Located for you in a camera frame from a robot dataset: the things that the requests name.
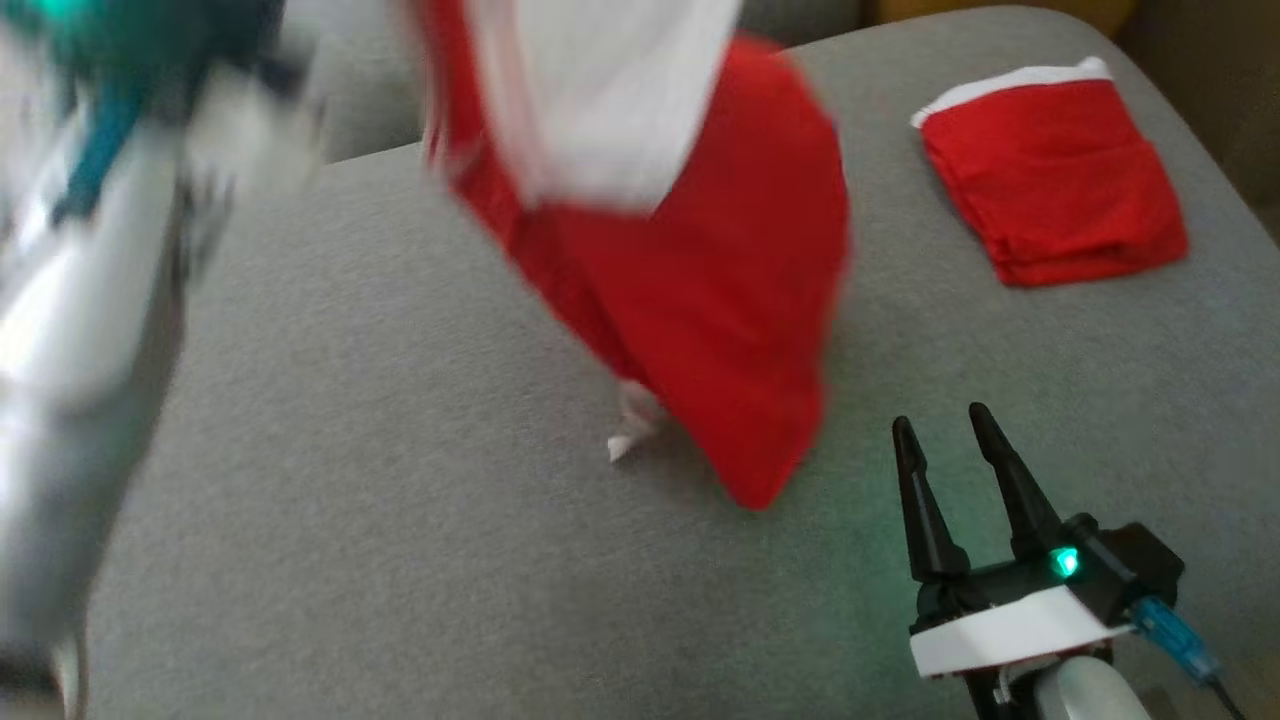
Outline red shorts with white trim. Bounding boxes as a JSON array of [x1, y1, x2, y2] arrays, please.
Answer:
[[910, 57, 1191, 289]]

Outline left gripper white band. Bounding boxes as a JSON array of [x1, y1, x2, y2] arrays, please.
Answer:
[[180, 0, 401, 196]]

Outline yellow pillow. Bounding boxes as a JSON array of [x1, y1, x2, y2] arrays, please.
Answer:
[[868, 0, 1141, 36]]

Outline large grey sofa seat cushion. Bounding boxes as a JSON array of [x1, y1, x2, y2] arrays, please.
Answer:
[[85, 5, 1280, 720]]

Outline red and white shirt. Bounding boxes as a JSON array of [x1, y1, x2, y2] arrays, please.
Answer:
[[405, 0, 853, 511]]

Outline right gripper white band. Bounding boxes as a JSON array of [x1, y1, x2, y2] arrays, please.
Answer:
[[895, 403, 1117, 720]]

